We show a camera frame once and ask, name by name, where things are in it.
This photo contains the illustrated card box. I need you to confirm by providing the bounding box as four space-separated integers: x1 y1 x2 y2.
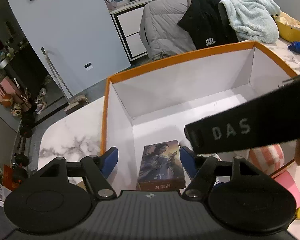
136 140 186 191

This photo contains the white crochet bunny plush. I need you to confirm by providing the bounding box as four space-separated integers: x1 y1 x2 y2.
248 144 285 175

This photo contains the pink wallet case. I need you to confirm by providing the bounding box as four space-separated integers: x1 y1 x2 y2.
274 171 300 209

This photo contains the orange cardboard box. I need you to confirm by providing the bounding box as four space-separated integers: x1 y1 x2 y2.
101 41 296 192

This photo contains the broom with dustpan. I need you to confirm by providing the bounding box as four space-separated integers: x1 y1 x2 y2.
41 47 89 115

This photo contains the yellow bowl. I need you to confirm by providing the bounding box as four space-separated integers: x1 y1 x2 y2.
273 12 300 42

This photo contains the light blue towel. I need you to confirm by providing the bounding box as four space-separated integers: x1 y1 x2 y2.
220 0 281 43

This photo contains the grey puffer jacket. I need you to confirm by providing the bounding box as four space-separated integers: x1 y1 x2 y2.
139 0 196 61

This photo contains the black garment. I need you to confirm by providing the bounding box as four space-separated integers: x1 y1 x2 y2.
177 0 238 49

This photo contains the white cabinet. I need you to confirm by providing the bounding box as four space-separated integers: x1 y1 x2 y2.
110 0 157 62

